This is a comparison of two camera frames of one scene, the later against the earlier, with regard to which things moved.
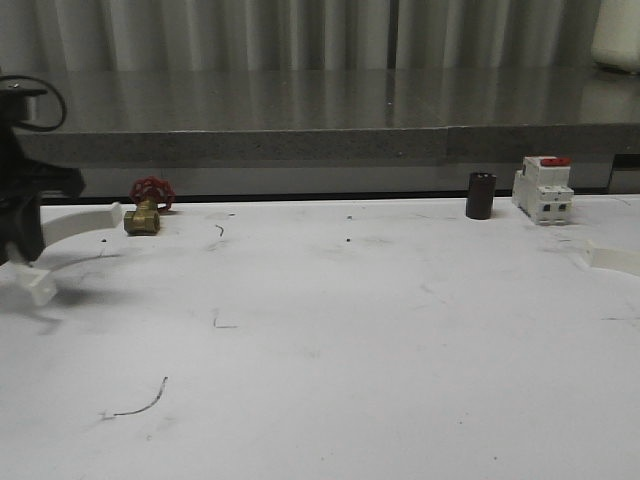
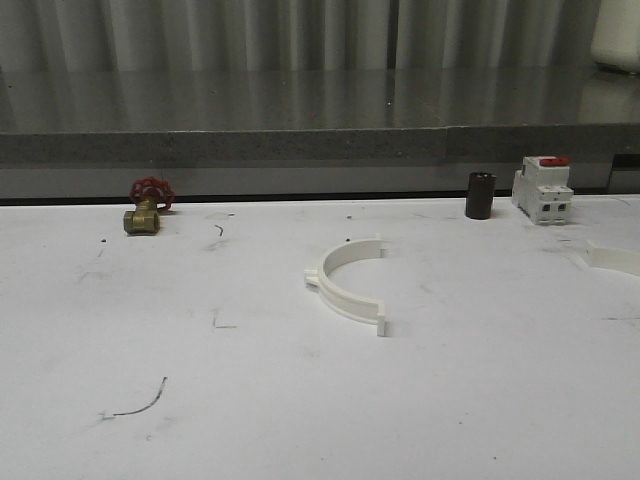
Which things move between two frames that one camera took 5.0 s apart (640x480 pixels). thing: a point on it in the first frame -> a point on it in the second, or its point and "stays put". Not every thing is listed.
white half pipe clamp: (625, 261) stays put
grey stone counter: (342, 131) stays put
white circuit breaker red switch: (541, 189) stays put
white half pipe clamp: (70, 233) -> (339, 302)
